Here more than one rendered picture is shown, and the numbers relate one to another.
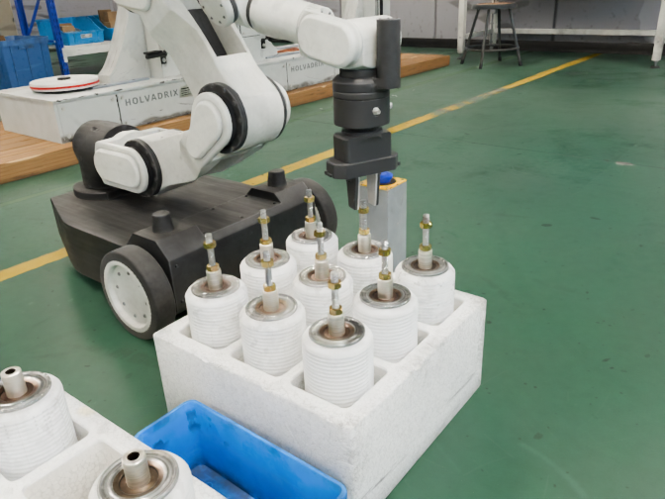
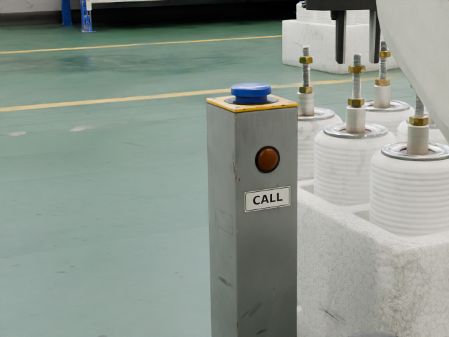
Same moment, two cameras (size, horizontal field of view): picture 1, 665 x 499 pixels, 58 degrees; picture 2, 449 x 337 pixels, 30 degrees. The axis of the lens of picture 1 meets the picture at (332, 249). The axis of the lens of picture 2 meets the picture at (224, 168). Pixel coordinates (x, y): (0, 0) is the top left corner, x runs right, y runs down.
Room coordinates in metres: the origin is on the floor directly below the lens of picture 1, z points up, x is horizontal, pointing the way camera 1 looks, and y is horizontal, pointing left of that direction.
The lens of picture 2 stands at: (1.86, 0.25, 0.46)
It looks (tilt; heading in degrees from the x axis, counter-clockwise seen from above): 14 degrees down; 207
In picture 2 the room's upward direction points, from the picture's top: 1 degrees counter-clockwise
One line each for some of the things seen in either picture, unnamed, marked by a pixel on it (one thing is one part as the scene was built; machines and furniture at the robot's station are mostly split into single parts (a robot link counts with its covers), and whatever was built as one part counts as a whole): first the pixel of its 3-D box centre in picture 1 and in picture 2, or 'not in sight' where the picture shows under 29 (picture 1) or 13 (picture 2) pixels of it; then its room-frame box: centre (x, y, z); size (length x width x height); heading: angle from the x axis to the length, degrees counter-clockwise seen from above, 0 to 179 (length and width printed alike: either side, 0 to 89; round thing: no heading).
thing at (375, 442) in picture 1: (327, 360); (431, 246); (0.84, 0.02, 0.09); 0.39 x 0.39 x 0.18; 51
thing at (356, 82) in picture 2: (363, 221); (356, 86); (0.94, -0.06, 0.30); 0.01 x 0.01 x 0.08
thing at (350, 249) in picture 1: (364, 249); (355, 131); (0.94, -0.06, 0.25); 0.08 x 0.08 x 0.01
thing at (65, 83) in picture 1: (64, 82); not in sight; (2.88, 1.21, 0.29); 0.30 x 0.30 x 0.06
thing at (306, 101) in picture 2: (425, 258); (305, 105); (0.86, -0.15, 0.26); 0.02 x 0.02 x 0.03
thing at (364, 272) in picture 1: (365, 296); (353, 206); (0.94, -0.06, 0.16); 0.10 x 0.10 x 0.18
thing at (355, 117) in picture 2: (364, 243); (355, 120); (0.94, -0.06, 0.26); 0.02 x 0.02 x 0.03
